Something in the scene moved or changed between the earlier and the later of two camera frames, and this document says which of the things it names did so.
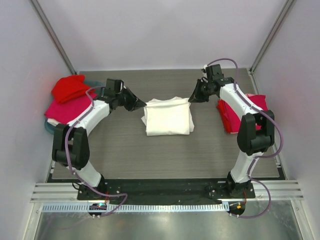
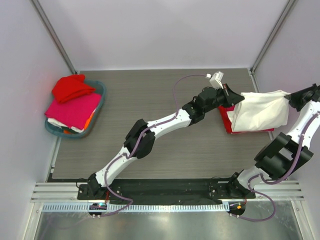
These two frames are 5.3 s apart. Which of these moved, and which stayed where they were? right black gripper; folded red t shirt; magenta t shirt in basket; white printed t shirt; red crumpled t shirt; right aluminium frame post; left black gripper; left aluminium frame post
Moved: left black gripper; right black gripper; white printed t shirt
Stayed: left aluminium frame post; folded red t shirt; right aluminium frame post; magenta t shirt in basket; red crumpled t shirt
